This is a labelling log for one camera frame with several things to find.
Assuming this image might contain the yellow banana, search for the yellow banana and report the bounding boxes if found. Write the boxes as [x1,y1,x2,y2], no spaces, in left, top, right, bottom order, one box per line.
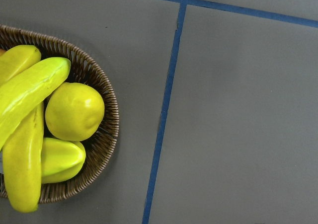
[2,102,44,213]
[0,45,41,85]
[0,57,71,147]

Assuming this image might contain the brown wicker basket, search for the brown wicker basket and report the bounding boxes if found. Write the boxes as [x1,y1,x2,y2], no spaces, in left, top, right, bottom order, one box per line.
[0,24,119,204]

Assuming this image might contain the yellow lemon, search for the yellow lemon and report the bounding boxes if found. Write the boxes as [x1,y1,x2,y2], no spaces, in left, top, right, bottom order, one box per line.
[45,82,105,141]

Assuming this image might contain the yellow star fruit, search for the yellow star fruit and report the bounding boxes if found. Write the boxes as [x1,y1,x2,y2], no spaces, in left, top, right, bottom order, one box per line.
[41,138,86,184]

